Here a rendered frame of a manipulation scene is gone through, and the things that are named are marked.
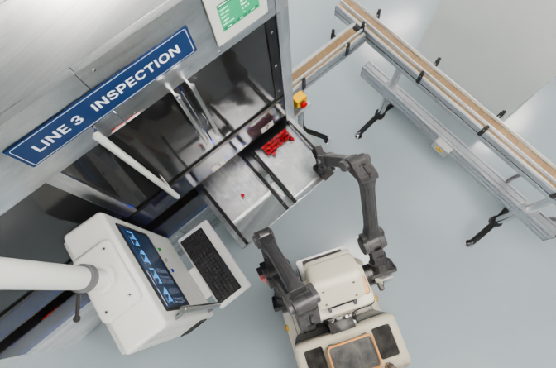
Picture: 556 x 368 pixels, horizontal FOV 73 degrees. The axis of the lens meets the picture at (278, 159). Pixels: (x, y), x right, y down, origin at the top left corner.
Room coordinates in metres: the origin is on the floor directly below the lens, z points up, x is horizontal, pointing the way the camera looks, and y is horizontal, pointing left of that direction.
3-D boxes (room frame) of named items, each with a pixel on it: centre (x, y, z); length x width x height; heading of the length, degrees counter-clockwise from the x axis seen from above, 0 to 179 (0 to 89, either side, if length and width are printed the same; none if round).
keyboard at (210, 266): (0.23, 0.47, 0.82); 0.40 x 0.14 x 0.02; 26
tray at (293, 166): (0.70, -0.08, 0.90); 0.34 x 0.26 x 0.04; 29
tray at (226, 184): (0.63, 0.27, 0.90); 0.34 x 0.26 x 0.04; 30
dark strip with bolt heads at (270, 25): (0.93, -0.07, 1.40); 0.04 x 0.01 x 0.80; 120
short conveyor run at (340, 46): (1.29, -0.36, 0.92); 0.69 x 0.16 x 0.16; 120
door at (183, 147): (0.62, 0.49, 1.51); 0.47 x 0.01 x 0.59; 120
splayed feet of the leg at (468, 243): (0.22, -1.45, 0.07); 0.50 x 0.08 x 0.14; 120
